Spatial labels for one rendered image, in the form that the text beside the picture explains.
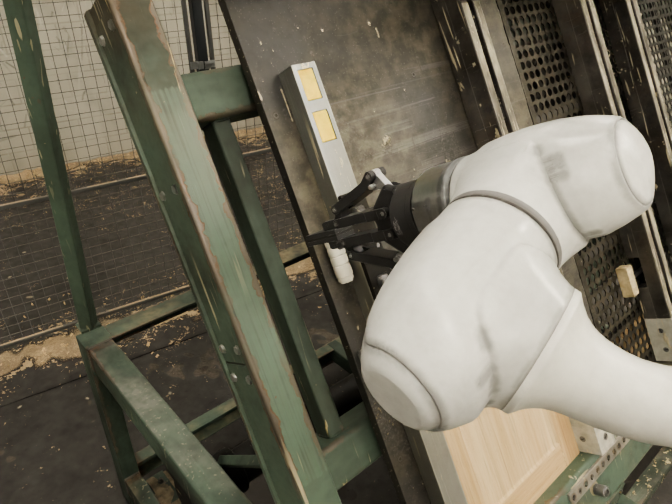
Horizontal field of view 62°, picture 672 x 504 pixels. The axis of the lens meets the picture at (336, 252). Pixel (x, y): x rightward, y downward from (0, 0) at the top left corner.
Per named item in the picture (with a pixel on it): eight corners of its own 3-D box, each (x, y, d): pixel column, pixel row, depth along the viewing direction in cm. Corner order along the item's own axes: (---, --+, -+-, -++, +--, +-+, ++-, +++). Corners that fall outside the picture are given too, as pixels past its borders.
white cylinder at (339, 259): (319, 241, 93) (335, 285, 94) (329, 238, 91) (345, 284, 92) (332, 235, 95) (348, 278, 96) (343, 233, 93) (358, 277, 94)
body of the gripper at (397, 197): (401, 181, 57) (346, 198, 64) (427, 259, 57) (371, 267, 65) (448, 162, 61) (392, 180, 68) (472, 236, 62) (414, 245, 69)
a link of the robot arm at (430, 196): (465, 259, 52) (421, 265, 57) (520, 229, 58) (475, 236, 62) (435, 167, 51) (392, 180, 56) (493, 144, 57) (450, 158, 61)
